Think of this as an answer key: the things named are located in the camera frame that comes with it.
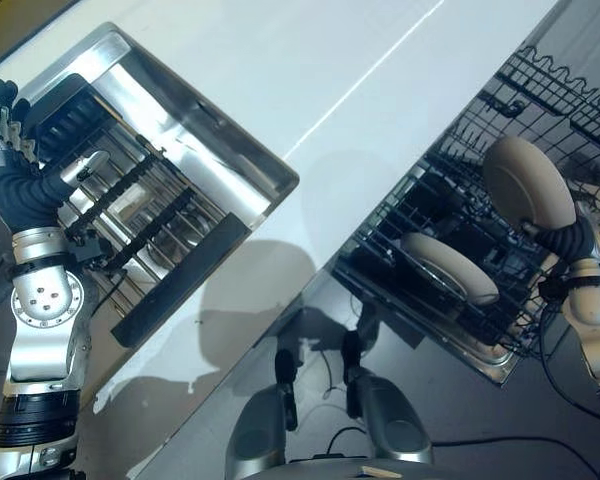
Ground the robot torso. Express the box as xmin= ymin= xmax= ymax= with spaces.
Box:
xmin=257 ymin=453 xmax=434 ymax=480

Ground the short black floor cable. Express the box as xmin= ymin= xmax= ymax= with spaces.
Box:
xmin=326 ymin=424 xmax=370 ymax=457

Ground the black plate holder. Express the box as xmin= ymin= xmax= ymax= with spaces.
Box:
xmin=31 ymin=73 xmax=104 ymax=162

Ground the robot left leg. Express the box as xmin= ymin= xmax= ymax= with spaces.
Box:
xmin=224 ymin=348 xmax=301 ymax=480

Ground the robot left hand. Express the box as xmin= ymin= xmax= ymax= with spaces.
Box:
xmin=0 ymin=78 xmax=111 ymax=236

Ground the black rack end bar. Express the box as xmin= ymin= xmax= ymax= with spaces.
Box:
xmin=110 ymin=211 xmax=249 ymax=349

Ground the robot right leg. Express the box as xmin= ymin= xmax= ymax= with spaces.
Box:
xmin=341 ymin=329 xmax=435 ymax=466

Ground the stainless steel sink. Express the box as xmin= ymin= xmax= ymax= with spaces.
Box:
xmin=13 ymin=22 xmax=301 ymax=321

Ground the black wire dishwasher rack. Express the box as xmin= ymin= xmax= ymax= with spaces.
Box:
xmin=329 ymin=44 xmax=600 ymax=357

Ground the long black floor cable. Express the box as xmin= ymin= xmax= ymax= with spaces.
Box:
xmin=431 ymin=436 xmax=600 ymax=477

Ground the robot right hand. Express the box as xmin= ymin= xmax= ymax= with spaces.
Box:
xmin=522 ymin=201 xmax=600 ymax=264

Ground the beige round plate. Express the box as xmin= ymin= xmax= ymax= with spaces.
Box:
xmin=482 ymin=135 xmax=578 ymax=231
xmin=399 ymin=232 xmax=501 ymax=307

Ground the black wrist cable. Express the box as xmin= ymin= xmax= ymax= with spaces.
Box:
xmin=537 ymin=277 xmax=600 ymax=422

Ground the robot leg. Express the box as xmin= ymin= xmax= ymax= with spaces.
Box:
xmin=341 ymin=329 xmax=435 ymax=466
xmin=224 ymin=348 xmax=301 ymax=480

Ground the metal dish drying rack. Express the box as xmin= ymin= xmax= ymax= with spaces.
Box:
xmin=54 ymin=124 xmax=231 ymax=321

